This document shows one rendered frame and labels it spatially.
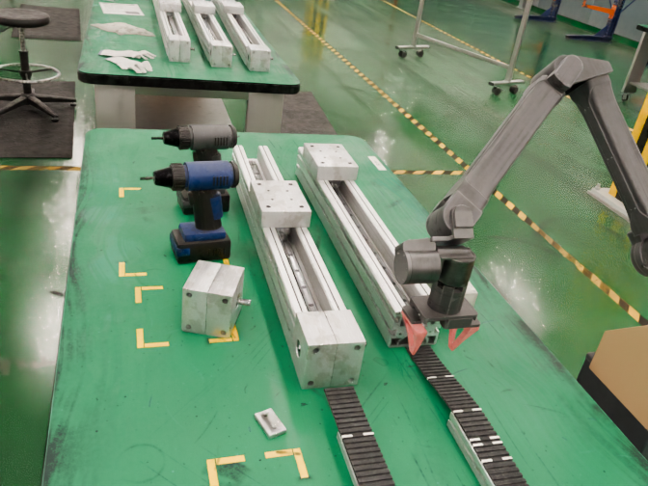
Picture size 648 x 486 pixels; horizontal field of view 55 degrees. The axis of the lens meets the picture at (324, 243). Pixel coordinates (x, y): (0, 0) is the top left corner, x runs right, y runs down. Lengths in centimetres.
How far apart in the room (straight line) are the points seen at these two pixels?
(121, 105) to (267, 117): 63
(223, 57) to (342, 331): 201
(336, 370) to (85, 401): 40
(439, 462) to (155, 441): 43
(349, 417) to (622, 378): 53
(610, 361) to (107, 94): 219
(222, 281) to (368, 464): 43
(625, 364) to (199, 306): 77
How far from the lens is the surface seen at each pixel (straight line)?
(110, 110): 281
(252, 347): 114
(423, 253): 99
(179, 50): 291
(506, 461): 102
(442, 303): 105
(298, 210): 135
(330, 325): 106
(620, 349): 126
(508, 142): 114
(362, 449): 95
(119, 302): 125
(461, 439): 105
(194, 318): 115
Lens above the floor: 151
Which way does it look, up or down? 29 degrees down
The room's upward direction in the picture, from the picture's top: 9 degrees clockwise
